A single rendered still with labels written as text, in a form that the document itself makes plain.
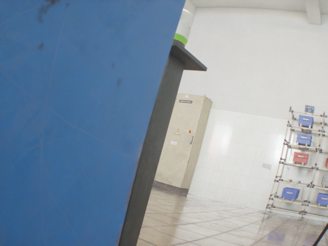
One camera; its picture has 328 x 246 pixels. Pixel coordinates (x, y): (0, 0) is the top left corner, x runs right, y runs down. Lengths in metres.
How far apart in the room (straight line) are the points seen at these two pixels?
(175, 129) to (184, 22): 4.86
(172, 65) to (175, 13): 1.09
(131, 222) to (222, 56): 5.75
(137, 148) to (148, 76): 0.04
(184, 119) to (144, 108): 5.90
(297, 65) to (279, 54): 0.50
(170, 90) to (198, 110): 4.73
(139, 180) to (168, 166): 4.84
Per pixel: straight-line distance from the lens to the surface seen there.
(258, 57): 6.39
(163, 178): 6.05
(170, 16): 0.17
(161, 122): 1.23
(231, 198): 5.80
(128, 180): 0.16
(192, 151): 5.89
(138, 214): 1.25
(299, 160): 4.98
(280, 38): 6.52
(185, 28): 1.34
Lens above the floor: 0.46
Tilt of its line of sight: 9 degrees up
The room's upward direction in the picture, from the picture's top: 15 degrees clockwise
